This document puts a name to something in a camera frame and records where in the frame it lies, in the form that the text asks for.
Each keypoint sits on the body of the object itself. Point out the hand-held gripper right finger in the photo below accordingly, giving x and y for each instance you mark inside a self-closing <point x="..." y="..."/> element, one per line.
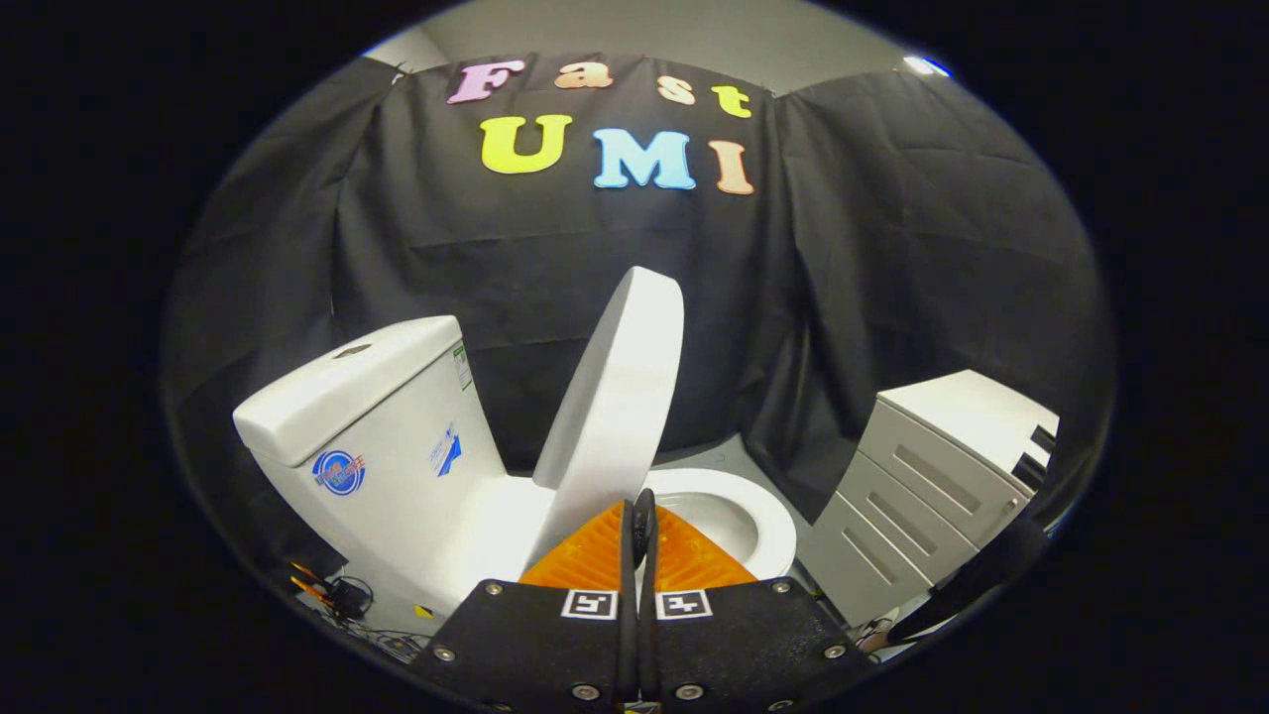
<point x="744" y="645"/>

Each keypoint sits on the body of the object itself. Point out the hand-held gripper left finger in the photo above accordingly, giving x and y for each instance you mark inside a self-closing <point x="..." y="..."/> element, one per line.
<point x="525" y="645"/>

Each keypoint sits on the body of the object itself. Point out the small ceiling light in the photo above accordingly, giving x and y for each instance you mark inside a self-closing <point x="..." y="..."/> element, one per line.
<point x="924" y="65"/>

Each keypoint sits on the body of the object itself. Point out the white toilet lid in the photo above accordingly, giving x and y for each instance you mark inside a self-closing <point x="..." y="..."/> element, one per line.
<point x="620" y="397"/>

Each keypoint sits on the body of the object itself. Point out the grey drawer cabinet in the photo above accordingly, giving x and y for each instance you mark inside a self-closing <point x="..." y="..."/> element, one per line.
<point x="922" y="496"/>

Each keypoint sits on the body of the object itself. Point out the white ceramic toilet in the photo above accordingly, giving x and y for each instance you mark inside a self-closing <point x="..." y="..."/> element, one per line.
<point x="397" y="436"/>

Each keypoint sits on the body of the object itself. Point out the black backdrop cloth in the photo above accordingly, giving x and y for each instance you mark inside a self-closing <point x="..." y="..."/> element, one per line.
<point x="555" y="248"/>

